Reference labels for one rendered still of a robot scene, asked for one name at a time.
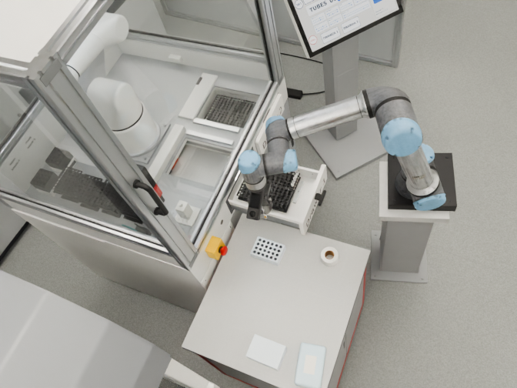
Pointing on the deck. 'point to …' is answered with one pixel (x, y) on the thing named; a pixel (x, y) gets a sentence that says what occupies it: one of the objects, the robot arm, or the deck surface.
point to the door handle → (152, 198)
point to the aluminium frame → (58, 40)
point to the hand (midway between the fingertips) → (263, 213)
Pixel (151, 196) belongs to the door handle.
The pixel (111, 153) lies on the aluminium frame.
